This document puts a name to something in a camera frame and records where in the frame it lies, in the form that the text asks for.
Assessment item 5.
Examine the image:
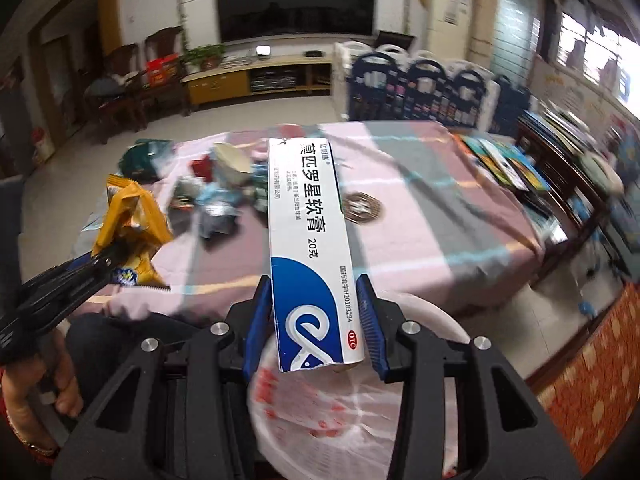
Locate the yellow snack wrapper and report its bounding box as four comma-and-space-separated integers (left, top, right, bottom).
95, 172, 175, 292

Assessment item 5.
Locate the person's left hand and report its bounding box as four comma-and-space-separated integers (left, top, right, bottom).
0, 332, 85, 453

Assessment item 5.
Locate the window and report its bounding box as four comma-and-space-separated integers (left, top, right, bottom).
545, 5, 640, 106

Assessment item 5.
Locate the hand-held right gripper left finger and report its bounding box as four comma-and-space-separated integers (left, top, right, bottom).
52, 275, 273, 480

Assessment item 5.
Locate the row of picture books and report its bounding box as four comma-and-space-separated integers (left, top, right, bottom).
452, 130, 556, 196

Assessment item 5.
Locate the plaid pink grey tablecloth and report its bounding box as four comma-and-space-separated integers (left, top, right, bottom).
72, 121, 546, 318

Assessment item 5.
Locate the dark green paper bag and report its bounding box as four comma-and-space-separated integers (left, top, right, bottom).
119, 139, 166, 181

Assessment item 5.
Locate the black television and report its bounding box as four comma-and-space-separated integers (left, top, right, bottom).
215, 0, 377, 43

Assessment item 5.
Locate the white bin with plastic bag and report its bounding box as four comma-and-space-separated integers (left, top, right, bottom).
247, 292, 466, 480

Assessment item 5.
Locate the green packet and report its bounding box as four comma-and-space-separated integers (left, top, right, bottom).
250, 162, 271, 211

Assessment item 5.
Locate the light blue wrapper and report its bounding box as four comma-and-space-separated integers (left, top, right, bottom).
197, 185, 242, 208

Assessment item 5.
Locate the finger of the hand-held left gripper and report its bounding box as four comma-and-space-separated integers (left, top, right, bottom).
30, 242, 138, 311

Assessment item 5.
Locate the round brown coaster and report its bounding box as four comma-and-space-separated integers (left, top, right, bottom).
342, 191, 391, 225

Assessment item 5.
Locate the red cigarette box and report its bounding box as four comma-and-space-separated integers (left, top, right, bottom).
190, 157, 216, 181

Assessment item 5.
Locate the white standing air conditioner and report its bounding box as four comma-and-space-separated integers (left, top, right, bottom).
429, 0, 474, 56

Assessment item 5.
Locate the yellow wooden television cabinet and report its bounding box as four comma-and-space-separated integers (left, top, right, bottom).
181, 55, 335, 108

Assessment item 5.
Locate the white and blue medicine box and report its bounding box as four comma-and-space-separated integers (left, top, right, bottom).
267, 136, 368, 373

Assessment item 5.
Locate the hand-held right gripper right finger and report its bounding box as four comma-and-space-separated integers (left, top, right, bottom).
356, 274, 583, 480

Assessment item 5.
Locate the red carton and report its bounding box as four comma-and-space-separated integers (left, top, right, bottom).
145, 55, 181, 86

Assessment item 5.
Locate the potted green plant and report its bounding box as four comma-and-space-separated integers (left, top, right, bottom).
182, 44, 227, 73

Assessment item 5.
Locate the low wooden table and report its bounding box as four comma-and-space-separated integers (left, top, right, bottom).
515, 110, 626, 281

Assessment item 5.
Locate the dark grey packet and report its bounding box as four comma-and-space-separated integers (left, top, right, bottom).
197, 205, 242, 239

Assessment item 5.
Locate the person's left forearm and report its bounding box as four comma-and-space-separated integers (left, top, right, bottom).
0, 412, 60, 465

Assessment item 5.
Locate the white bowl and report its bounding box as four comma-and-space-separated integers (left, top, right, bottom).
212, 142, 253, 186

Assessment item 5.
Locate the dark wooden chair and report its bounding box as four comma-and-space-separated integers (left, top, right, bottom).
135, 25, 192, 118
82, 42, 147, 133

